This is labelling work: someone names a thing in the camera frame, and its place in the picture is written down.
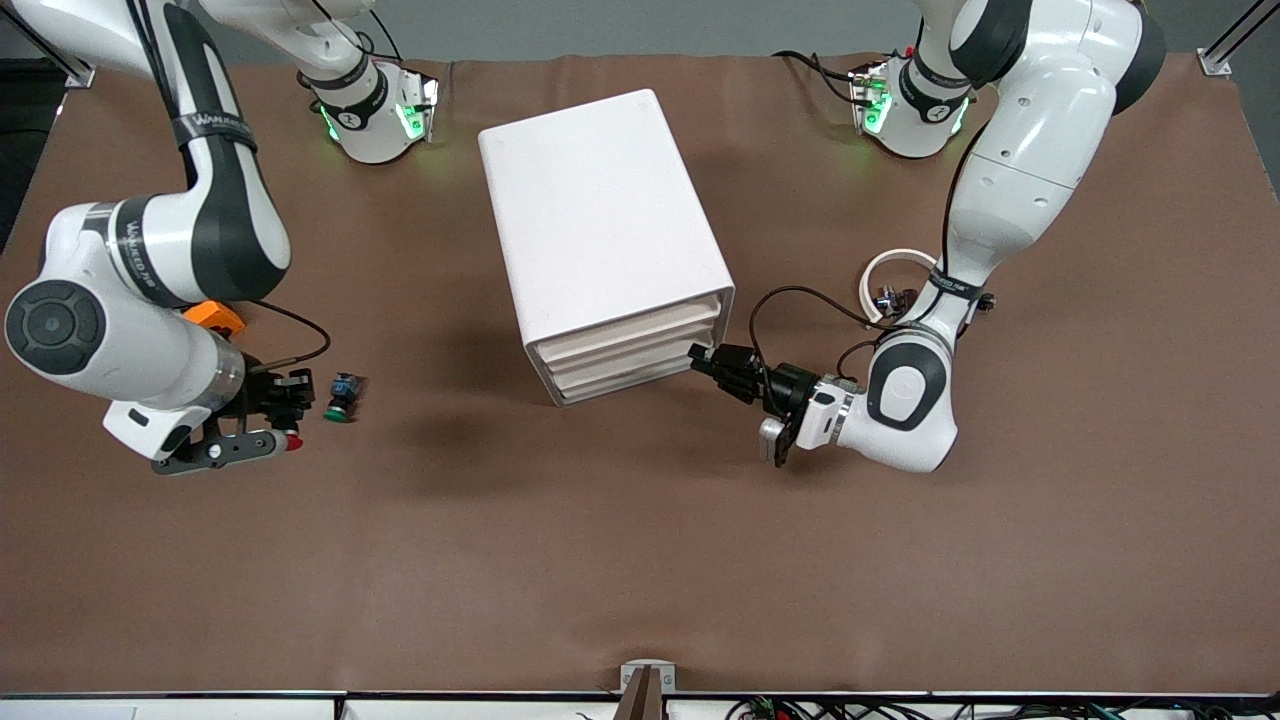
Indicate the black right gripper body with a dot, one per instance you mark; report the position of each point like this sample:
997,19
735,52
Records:
264,396

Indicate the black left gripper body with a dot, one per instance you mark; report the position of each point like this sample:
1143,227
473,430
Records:
786,385

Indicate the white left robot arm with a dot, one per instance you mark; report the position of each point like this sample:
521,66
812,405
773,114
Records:
1030,150

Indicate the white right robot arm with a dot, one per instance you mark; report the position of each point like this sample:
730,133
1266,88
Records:
150,330

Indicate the green push button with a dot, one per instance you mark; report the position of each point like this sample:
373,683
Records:
342,392

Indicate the orange box with hole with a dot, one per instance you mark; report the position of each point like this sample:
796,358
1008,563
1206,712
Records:
220,315

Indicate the small dark brown component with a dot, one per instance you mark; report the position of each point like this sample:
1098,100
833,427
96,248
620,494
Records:
890,298

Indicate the brown table cloth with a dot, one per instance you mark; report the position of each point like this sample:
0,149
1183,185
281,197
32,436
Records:
640,550

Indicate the white table edge rail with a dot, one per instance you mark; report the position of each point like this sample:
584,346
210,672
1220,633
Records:
200,708

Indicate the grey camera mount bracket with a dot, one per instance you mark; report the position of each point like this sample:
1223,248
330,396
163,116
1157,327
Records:
630,675

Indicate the brown camera pole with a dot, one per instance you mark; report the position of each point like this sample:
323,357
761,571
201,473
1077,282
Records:
642,702

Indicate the aluminium frame profile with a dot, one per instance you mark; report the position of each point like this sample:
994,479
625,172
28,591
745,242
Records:
78,72
1215,60

